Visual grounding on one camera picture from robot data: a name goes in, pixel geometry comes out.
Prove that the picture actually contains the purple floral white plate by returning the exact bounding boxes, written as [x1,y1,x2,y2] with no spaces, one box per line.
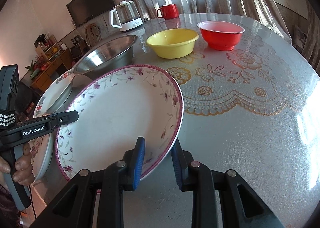
[55,65,184,180]

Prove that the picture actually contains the stainless steel bowl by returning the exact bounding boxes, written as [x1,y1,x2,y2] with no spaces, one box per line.
[73,35,138,80]

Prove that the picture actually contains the yellow plastic bowl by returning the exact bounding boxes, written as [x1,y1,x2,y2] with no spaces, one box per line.
[146,29,199,59]

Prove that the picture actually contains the red plastic bowl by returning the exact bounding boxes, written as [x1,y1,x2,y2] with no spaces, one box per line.
[197,20,245,51]

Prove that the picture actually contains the left hand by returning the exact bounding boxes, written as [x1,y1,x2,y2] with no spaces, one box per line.
[0,143,35,190]

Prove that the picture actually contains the orange wooden desk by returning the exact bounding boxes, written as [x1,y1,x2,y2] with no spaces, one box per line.
[30,49,73,92]

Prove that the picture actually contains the potted green plant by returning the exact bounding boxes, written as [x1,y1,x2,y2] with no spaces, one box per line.
[25,60,40,79]

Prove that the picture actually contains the small shelf with items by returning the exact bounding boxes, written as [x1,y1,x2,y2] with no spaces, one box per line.
[34,34,61,62]

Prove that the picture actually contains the old small television set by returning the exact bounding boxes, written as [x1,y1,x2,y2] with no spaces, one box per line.
[70,42,88,60]

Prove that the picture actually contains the white glass electric kettle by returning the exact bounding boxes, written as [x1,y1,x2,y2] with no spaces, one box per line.
[109,0,143,32]

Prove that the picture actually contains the red mug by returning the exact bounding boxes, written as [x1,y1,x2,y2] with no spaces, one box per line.
[156,4,179,20]

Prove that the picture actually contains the wall mounted black television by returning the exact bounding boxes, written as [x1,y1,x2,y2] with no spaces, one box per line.
[66,0,115,27]

